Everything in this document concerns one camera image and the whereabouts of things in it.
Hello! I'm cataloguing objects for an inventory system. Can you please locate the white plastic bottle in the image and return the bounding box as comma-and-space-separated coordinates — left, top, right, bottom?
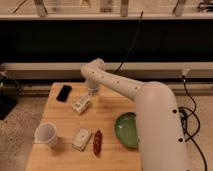
72, 94, 91, 114

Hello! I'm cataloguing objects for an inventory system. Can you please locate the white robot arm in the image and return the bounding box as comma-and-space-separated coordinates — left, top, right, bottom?
81, 58, 190, 171

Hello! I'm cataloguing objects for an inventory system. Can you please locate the black smartphone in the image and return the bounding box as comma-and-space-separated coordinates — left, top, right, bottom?
56, 85, 72, 102

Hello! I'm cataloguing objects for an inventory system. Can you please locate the white rectangular box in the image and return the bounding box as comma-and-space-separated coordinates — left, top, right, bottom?
72, 128, 92, 151

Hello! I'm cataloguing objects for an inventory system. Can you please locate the green bowl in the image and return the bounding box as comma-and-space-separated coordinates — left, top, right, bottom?
114, 112, 138, 149

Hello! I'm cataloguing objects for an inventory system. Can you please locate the brown sausage toy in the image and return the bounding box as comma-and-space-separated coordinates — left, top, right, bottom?
93, 130, 102, 155

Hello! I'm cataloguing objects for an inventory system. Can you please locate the white plastic cup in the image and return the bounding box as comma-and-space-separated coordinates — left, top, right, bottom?
34, 122, 58, 147

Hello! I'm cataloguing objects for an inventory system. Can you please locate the black equipment at left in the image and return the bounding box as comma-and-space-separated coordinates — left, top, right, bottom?
0, 71, 21, 120

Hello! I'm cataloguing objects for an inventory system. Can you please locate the black hanging cable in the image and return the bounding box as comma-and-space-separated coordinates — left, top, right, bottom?
111, 10, 145, 75

